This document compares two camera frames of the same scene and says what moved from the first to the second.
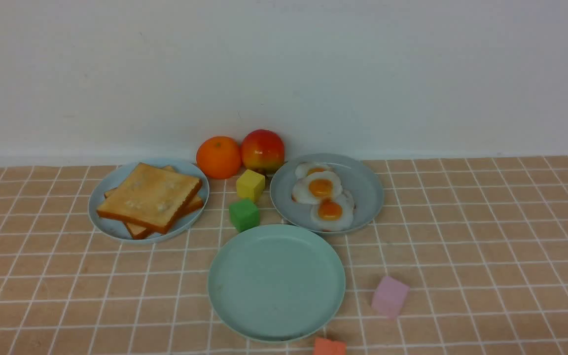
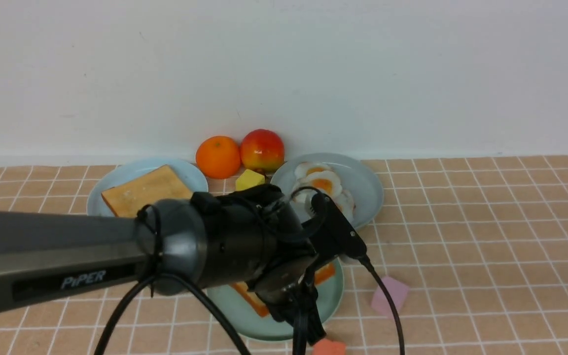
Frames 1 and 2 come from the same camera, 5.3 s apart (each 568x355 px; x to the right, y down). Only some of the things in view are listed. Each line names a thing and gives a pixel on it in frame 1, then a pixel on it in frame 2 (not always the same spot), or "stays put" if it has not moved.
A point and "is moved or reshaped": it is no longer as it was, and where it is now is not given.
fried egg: [316, 187] stays put
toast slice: [140, 232] is moved or reshaped
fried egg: [305, 168] stays put
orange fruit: [219, 157] stays put
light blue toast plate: [112, 178] stays put
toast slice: [151, 197] → [321, 275]
